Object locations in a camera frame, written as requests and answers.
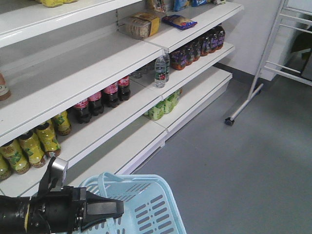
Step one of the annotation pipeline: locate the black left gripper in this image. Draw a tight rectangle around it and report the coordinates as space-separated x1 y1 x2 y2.
29 186 124 234

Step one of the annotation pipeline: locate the blue chips bag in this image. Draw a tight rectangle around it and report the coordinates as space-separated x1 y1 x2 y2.
161 15 197 30

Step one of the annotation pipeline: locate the orange C100 drink bottle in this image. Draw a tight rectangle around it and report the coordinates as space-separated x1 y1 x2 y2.
0 73 11 101

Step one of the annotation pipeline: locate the coke bottle red label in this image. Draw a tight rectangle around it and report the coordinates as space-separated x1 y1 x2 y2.
73 98 91 123
117 76 131 101
102 82 119 108
88 91 104 116

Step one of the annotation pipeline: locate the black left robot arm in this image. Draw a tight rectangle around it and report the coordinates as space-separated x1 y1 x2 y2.
0 186 124 234

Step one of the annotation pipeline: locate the clear biscuit box yellow band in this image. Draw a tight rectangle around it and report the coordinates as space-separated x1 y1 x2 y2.
125 12 160 39

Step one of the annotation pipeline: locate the white wheeled rack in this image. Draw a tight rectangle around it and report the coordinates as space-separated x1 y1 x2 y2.
224 0 312 126

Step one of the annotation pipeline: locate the dark plum drink bottle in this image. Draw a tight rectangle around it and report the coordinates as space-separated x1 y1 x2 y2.
184 43 194 66
170 49 187 70
208 29 218 53
199 35 210 57
215 24 225 50

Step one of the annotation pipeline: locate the white left shelf unit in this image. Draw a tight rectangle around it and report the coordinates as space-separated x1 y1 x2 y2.
0 0 167 186

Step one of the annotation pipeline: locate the green drink bottle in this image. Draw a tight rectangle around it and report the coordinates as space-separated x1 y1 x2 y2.
148 101 164 120
164 93 179 114

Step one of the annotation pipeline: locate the yellow lemon tea bottle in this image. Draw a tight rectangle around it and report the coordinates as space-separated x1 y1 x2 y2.
36 121 61 157
19 131 45 168
0 139 30 175
52 110 72 136
0 155 12 180

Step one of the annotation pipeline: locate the white shelf unit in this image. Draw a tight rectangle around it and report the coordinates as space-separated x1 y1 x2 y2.
117 2 244 150
0 0 167 186

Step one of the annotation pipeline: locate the light blue plastic basket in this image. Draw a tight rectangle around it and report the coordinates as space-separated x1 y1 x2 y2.
80 172 186 234

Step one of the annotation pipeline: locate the clear water bottle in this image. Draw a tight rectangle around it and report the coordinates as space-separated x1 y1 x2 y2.
155 56 166 88
163 52 170 82

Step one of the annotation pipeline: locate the white right shelf unit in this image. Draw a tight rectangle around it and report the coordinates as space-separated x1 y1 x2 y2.
117 2 244 150

